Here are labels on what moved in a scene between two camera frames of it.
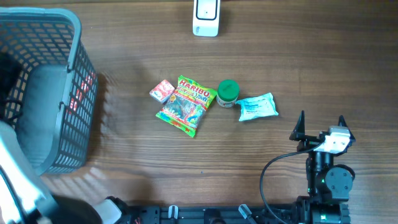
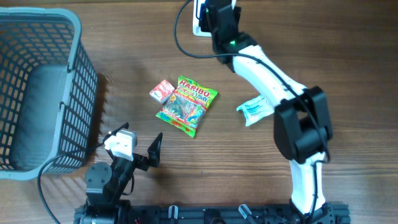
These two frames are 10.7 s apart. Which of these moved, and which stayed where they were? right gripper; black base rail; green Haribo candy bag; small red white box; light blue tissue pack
Moved: light blue tissue pack; right gripper
Stayed: small red white box; green Haribo candy bag; black base rail
